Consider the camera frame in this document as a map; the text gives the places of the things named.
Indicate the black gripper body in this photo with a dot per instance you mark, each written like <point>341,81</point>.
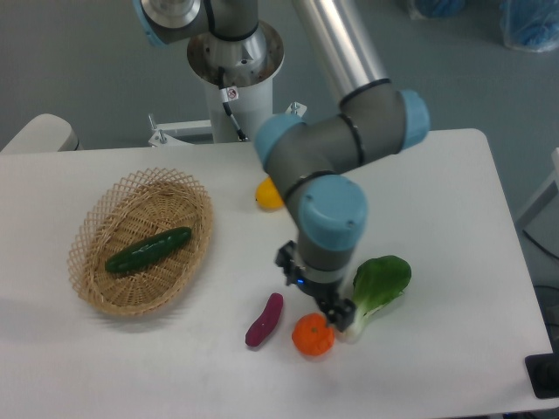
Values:
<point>322,286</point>

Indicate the dark green cucumber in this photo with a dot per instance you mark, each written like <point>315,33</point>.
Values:
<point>140,255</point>

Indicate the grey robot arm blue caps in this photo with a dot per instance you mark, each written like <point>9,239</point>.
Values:
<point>307,163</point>

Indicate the woven wicker oval basket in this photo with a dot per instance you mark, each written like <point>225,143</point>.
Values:
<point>140,205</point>

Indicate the orange tangerine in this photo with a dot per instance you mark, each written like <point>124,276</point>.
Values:
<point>312,336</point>

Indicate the green bok choy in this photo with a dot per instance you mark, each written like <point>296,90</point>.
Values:
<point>377,282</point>

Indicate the purple sweet potato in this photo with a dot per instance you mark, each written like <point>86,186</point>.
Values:
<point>266,322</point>

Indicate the yellow mango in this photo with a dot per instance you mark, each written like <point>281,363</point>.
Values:
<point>267,196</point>

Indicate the black device at table edge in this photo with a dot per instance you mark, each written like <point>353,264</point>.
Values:
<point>543,374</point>

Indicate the white chair back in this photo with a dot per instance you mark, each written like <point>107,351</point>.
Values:
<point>46,133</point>

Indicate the blue plastic bag right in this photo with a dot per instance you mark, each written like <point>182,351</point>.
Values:
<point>529,26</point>

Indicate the white furniture frame right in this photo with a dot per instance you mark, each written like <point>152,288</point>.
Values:
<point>543,196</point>

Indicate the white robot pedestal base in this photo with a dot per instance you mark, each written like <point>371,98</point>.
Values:
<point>237,78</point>

